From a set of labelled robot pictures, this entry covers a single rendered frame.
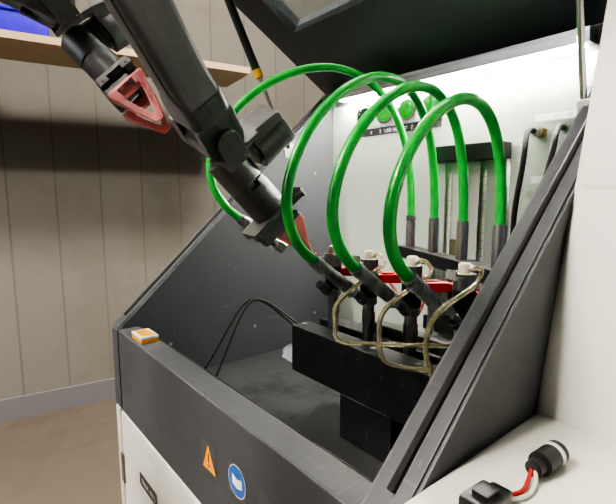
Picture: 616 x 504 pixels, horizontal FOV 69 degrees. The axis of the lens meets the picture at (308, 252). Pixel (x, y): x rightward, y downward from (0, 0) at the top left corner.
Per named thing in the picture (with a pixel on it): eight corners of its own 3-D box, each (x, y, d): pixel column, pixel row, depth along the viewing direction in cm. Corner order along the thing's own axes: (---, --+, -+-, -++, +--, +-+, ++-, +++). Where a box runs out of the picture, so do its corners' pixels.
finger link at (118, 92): (181, 117, 76) (143, 79, 76) (172, 99, 69) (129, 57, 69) (152, 144, 75) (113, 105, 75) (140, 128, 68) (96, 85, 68)
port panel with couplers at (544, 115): (509, 282, 76) (520, 94, 72) (519, 280, 78) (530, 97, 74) (595, 296, 66) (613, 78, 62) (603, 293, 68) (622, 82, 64)
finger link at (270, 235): (331, 247, 69) (292, 202, 65) (300, 281, 67) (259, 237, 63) (311, 242, 75) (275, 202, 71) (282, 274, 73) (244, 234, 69)
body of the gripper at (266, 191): (309, 196, 66) (277, 157, 63) (263, 245, 64) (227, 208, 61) (292, 196, 72) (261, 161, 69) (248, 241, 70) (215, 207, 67)
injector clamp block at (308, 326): (291, 408, 78) (291, 323, 76) (334, 392, 84) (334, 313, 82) (469, 516, 52) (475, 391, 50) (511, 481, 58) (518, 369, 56)
